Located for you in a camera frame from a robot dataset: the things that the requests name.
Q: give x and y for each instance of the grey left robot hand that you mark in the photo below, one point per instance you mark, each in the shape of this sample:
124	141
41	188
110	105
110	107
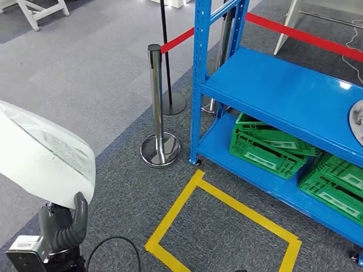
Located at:
62	229

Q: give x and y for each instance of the white plastic car part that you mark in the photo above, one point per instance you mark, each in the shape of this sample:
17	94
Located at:
37	161

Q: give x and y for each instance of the blue metal shelf rack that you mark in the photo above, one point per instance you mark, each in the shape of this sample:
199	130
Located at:
269	82

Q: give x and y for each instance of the black pole stanchion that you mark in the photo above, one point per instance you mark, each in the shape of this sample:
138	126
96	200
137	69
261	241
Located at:
174	103

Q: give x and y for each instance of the white wooden stand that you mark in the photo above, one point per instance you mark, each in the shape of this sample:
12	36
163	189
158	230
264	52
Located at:
31	15

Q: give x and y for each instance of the short red barrier belt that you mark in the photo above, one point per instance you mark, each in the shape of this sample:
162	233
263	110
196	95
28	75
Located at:
177	40

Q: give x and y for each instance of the white lit plinth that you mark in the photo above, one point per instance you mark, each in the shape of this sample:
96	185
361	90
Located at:
173	3

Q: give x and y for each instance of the green plastic crate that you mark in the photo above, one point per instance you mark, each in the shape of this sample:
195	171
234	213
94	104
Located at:
334	187
266	154

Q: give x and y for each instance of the long red barrier belt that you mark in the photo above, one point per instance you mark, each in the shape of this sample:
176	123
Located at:
312	39

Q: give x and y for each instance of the silver wheel hubcap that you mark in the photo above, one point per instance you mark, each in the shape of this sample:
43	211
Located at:
358	120

